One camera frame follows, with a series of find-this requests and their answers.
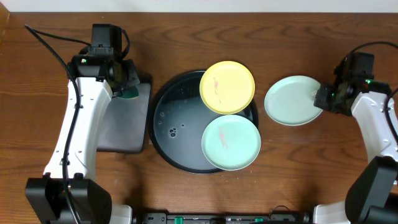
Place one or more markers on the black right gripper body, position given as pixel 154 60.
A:
pixel 328 96

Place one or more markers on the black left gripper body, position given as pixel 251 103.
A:
pixel 129 77

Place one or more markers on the green yellow sponge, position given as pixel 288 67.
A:
pixel 130 93

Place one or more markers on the mint green plate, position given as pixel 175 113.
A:
pixel 231 142
pixel 290 101

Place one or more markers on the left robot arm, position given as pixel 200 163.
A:
pixel 67 191

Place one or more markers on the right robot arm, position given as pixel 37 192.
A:
pixel 369 199

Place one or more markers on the black rectangular sponge tray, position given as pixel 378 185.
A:
pixel 124 125

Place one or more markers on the round black tray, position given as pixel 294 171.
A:
pixel 178 118

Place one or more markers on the yellow plate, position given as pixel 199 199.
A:
pixel 227 87

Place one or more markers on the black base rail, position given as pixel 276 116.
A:
pixel 279 214

